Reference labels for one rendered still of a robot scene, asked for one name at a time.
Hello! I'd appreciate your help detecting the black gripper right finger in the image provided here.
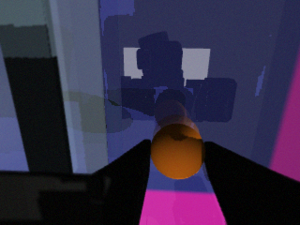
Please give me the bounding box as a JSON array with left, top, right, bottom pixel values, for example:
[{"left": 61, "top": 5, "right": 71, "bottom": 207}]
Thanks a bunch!
[{"left": 204, "top": 142, "right": 300, "bottom": 225}]

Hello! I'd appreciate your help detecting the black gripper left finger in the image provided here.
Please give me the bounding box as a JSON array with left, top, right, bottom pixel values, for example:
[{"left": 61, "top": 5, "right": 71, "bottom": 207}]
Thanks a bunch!
[{"left": 0, "top": 140, "right": 151, "bottom": 225}]

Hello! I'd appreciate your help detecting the clear l-shaped low wall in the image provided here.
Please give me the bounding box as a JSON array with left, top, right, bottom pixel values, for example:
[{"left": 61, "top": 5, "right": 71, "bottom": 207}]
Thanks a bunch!
[{"left": 50, "top": 0, "right": 109, "bottom": 173}]

